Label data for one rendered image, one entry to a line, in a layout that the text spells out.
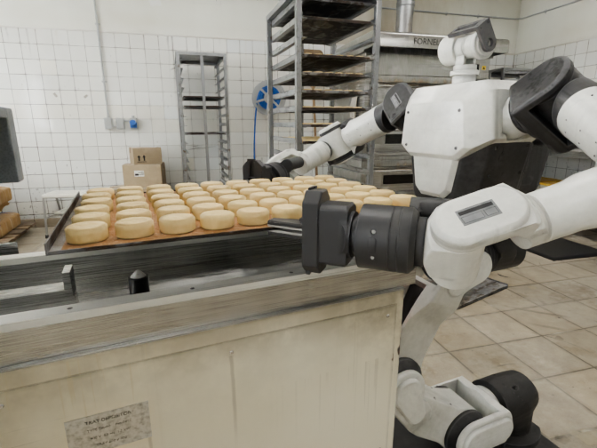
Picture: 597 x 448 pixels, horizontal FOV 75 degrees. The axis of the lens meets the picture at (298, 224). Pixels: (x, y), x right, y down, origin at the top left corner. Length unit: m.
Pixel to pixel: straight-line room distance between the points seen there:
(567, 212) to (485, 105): 0.41
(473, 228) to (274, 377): 0.42
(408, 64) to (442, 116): 3.62
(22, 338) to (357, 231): 0.46
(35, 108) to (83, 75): 0.62
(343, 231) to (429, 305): 0.51
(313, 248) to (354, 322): 0.24
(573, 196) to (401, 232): 0.20
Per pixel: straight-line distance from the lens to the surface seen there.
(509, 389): 1.46
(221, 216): 0.56
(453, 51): 1.03
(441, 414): 1.25
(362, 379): 0.82
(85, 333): 0.63
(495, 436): 1.39
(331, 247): 0.53
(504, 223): 0.49
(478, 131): 0.90
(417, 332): 1.03
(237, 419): 0.74
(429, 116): 0.97
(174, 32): 5.01
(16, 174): 1.06
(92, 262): 0.89
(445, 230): 0.47
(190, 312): 0.63
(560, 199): 0.55
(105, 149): 5.01
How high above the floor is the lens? 1.15
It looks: 15 degrees down
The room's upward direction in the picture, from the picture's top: straight up
